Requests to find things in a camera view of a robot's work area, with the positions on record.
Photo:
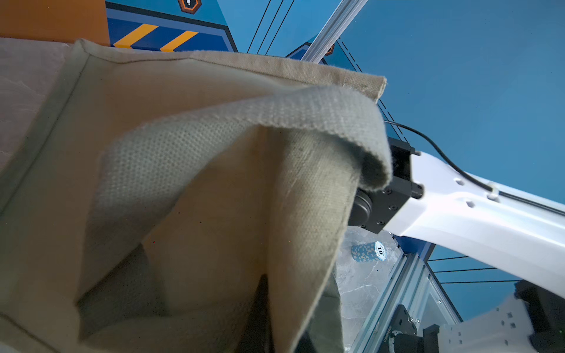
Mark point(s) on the olive green tote bag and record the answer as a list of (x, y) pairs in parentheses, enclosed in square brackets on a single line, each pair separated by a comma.
[(186, 202)]

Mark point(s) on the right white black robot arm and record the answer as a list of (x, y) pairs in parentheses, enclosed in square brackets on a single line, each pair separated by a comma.
[(437, 263)]

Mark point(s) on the aluminium front rail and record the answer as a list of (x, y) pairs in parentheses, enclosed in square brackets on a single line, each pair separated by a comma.
[(413, 300)]

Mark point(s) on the right aluminium frame post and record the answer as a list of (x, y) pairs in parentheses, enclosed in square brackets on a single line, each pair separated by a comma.
[(337, 23)]

